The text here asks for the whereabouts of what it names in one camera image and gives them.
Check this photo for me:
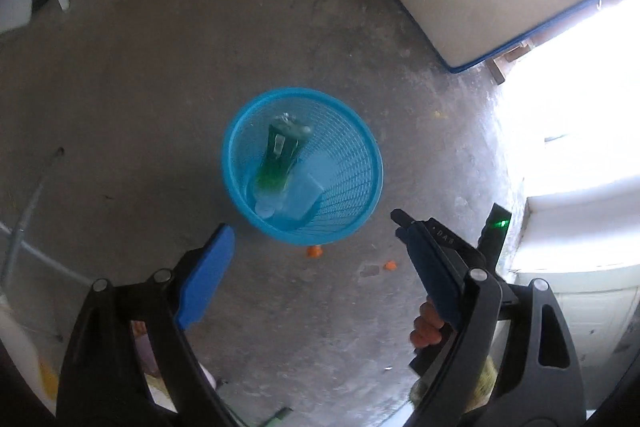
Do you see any clear plastic cup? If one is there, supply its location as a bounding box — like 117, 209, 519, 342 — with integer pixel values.
282, 152, 326, 224

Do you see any white panelled door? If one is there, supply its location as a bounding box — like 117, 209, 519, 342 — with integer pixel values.
515, 194, 640, 408

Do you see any person's right hand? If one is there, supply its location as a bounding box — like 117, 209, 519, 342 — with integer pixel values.
410, 299, 447, 350

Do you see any grey hose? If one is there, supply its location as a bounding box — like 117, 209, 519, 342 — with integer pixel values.
0, 147, 66, 288

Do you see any green plastic bottle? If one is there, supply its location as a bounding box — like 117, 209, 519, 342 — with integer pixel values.
254, 113, 314, 219

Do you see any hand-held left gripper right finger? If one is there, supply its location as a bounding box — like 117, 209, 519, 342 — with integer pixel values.
396, 227, 587, 427

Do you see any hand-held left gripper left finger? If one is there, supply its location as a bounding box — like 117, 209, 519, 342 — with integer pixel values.
55, 223, 241, 427

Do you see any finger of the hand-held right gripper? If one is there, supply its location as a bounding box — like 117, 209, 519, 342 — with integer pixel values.
391, 208, 488, 269

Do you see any brown wooden plank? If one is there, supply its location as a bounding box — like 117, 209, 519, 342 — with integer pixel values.
487, 39, 531, 85

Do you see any blue mesh basket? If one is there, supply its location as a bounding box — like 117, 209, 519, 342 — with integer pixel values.
221, 88, 385, 247

